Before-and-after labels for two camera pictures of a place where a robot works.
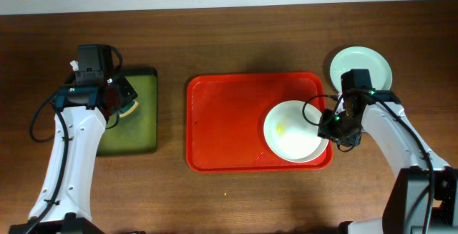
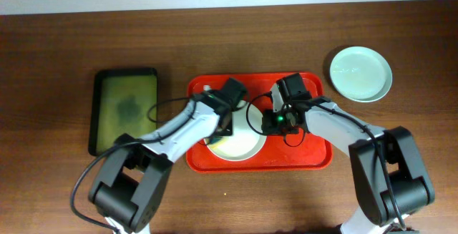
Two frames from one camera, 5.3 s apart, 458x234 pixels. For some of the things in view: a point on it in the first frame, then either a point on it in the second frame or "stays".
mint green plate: (361, 58) stays
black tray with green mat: (136, 133) stays
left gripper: (126, 93) to (225, 128)
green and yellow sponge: (128, 109) to (216, 142)
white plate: (289, 136) to (247, 140)
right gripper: (328, 129) to (273, 127)
